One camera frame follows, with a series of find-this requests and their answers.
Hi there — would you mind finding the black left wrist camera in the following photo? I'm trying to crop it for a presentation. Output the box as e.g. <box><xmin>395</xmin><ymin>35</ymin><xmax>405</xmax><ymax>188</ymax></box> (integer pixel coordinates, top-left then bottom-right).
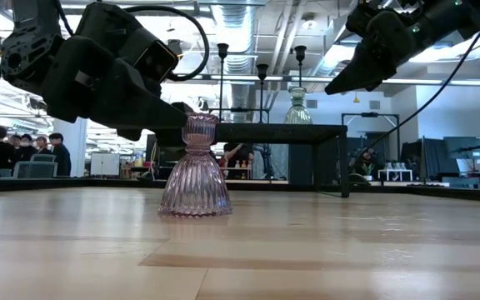
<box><xmin>75</xmin><ymin>2</ymin><xmax>182</xmax><ymax>84</ymax></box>

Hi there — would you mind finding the short black candlestick holder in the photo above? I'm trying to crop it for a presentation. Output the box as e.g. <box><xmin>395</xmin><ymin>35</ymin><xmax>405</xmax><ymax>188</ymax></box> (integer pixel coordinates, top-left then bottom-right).
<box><xmin>255</xmin><ymin>62</ymin><xmax>270</xmax><ymax>124</ymax></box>

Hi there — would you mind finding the pink ribbed glass candle holder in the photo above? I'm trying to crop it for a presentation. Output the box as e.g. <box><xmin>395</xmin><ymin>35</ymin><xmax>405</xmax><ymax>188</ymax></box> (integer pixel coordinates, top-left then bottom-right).
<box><xmin>157</xmin><ymin>112</ymin><xmax>234</xmax><ymax>218</ymax></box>

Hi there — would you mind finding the green ribbed glass candle holder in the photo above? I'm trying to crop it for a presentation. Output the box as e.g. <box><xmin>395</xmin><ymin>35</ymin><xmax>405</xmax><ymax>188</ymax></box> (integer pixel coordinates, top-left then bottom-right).
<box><xmin>283</xmin><ymin>85</ymin><xmax>314</xmax><ymax>125</ymax></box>

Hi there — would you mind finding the tall black candlestick holder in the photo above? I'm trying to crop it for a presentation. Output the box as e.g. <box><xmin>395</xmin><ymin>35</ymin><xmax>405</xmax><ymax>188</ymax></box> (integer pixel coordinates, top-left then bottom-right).
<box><xmin>292</xmin><ymin>44</ymin><xmax>308</xmax><ymax>89</ymax></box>
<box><xmin>216</xmin><ymin>42</ymin><xmax>230</xmax><ymax>124</ymax></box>

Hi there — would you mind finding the tiny potted plant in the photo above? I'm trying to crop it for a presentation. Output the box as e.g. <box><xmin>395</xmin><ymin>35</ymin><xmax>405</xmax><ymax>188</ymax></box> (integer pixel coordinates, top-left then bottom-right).
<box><xmin>359</xmin><ymin>161</ymin><xmax>375</xmax><ymax>182</ymax></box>

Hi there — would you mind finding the small white shelf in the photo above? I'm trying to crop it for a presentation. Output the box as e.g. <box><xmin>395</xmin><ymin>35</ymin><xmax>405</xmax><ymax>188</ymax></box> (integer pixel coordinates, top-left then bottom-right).
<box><xmin>377</xmin><ymin>167</ymin><xmax>414</xmax><ymax>183</ymax></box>

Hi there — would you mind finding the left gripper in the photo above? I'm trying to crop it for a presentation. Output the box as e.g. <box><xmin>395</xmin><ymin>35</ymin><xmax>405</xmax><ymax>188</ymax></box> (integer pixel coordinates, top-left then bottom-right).
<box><xmin>42</xmin><ymin>35</ymin><xmax>195</xmax><ymax>143</ymax></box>

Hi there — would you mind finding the black perforated metal shelf riser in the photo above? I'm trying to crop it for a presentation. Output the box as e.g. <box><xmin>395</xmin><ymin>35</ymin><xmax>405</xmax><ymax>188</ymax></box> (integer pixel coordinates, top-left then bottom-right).
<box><xmin>155</xmin><ymin>122</ymin><xmax>352</xmax><ymax>199</ymax></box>

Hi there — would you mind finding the computer monitor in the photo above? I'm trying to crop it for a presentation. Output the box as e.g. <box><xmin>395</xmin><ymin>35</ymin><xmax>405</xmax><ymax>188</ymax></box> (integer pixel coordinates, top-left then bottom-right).
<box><xmin>442</xmin><ymin>135</ymin><xmax>480</xmax><ymax>161</ymax></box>

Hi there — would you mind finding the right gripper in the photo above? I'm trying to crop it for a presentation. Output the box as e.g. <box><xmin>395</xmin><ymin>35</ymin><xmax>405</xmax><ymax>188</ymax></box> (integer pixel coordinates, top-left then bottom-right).
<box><xmin>324</xmin><ymin>0</ymin><xmax>417</xmax><ymax>96</ymax></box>

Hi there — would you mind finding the black metal rack frame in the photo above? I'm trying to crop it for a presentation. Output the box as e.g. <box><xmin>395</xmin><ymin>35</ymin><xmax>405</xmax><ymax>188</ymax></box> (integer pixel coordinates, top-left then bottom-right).
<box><xmin>341</xmin><ymin>112</ymin><xmax>401</xmax><ymax>176</ymax></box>

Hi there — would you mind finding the black aluminium table frame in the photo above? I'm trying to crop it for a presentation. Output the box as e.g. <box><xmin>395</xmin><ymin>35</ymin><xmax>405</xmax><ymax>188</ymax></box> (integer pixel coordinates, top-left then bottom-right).
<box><xmin>0</xmin><ymin>177</ymin><xmax>480</xmax><ymax>205</ymax></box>

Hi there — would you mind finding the grey chair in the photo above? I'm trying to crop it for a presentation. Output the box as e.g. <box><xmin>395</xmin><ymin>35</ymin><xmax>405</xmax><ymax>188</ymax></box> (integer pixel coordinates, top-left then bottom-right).
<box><xmin>12</xmin><ymin>153</ymin><xmax>58</xmax><ymax>179</ymax></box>

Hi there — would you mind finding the white cabinet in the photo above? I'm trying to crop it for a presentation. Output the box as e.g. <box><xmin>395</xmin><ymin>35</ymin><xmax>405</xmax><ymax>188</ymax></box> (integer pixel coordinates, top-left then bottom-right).
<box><xmin>89</xmin><ymin>152</ymin><xmax>122</xmax><ymax>178</ymax></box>

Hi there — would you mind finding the looped black camera cable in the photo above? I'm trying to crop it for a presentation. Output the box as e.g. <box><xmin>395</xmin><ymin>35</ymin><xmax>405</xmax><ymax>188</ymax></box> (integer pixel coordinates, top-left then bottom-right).
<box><xmin>121</xmin><ymin>3</ymin><xmax>211</xmax><ymax>83</ymax></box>

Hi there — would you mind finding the dark partition panel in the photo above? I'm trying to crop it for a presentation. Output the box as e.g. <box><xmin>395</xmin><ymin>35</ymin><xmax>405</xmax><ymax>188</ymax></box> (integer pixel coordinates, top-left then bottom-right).
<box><xmin>400</xmin><ymin>138</ymin><xmax>445</xmax><ymax>180</ymax></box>

